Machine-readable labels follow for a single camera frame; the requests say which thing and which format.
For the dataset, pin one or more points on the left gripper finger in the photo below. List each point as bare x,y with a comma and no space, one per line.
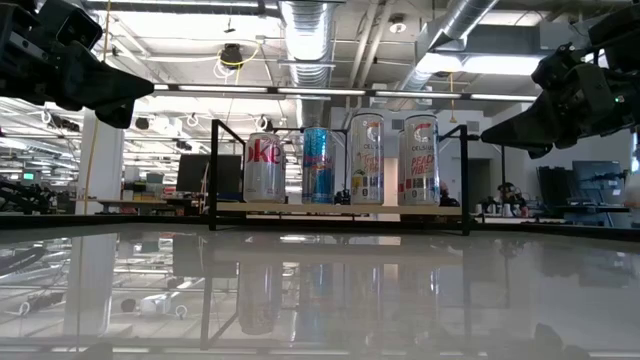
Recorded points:
117,114
95,82

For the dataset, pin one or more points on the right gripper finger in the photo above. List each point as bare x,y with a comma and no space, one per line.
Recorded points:
540,146
545,117

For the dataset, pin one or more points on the blue silver Red Bull can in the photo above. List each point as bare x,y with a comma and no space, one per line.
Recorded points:
319,170

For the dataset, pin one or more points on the black background robot arm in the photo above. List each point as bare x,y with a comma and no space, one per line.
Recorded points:
342,197

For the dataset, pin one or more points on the gray monitor screen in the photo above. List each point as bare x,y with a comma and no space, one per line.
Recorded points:
597,180

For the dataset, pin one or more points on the black computer monitor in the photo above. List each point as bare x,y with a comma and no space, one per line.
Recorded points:
192,172

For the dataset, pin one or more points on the person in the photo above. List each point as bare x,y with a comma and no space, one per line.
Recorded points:
448,200

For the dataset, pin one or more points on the green exit sign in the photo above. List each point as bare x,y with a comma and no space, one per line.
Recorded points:
28,176

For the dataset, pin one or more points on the silver Diet Coke can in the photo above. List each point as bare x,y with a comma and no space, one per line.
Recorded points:
265,170

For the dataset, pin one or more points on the long linear ceiling light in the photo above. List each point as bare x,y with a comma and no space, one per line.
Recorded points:
320,91

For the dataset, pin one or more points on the black aluminium table frame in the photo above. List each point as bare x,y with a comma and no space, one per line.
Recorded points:
100,221

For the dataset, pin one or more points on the silver spiral ventilation duct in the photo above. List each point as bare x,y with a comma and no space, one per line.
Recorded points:
462,15
310,40

